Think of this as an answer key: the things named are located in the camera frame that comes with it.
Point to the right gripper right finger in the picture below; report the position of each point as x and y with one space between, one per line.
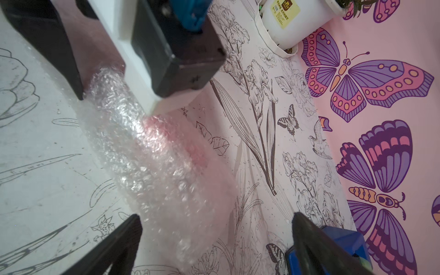
319 247

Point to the blue tape dispenser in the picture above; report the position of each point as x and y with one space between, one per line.
330 251

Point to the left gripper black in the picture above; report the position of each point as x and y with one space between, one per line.
40 24

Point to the white potted succulent plant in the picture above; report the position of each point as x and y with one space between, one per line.
283 24

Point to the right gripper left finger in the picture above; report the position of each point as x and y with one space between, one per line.
115 255

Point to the clear bubble wrap sheet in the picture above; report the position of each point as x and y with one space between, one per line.
167 172

